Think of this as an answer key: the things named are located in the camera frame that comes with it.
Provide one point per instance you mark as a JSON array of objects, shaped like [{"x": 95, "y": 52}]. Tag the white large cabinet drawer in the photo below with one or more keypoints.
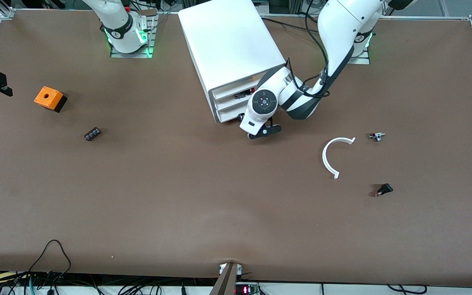
[{"x": 230, "y": 116}]

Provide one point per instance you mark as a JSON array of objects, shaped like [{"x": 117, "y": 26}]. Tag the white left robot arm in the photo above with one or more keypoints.
[{"x": 342, "y": 24}]

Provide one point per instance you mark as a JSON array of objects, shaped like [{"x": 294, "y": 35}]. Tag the orange button box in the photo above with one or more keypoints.
[{"x": 47, "y": 97}]

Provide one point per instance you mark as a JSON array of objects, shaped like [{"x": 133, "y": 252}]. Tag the white drawer cabinet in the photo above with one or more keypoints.
[{"x": 228, "y": 41}]

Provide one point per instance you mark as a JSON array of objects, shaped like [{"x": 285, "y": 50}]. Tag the black terminal block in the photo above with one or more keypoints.
[{"x": 92, "y": 134}]

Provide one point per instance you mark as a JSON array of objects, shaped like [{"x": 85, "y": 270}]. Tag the red LED display module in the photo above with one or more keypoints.
[{"x": 246, "y": 290}]

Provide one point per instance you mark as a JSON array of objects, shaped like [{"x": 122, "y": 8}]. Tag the white curved plastic strip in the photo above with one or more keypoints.
[{"x": 324, "y": 157}]

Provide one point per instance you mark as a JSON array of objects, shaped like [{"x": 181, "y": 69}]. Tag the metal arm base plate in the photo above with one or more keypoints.
[
  {"x": 363, "y": 60},
  {"x": 115, "y": 55}
]

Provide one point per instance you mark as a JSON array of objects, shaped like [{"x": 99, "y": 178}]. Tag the black red switch part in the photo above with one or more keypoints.
[{"x": 242, "y": 95}]

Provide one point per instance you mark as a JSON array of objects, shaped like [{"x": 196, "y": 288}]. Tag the white post mount bracket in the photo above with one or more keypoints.
[{"x": 222, "y": 269}]

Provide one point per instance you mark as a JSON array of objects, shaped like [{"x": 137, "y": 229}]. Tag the brown camera post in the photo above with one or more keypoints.
[{"x": 228, "y": 282}]

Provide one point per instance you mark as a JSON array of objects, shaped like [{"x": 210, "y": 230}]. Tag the small silver toggle switch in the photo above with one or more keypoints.
[{"x": 377, "y": 136}]

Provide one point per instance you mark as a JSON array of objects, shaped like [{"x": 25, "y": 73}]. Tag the black red rocker switch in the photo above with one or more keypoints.
[{"x": 384, "y": 189}]

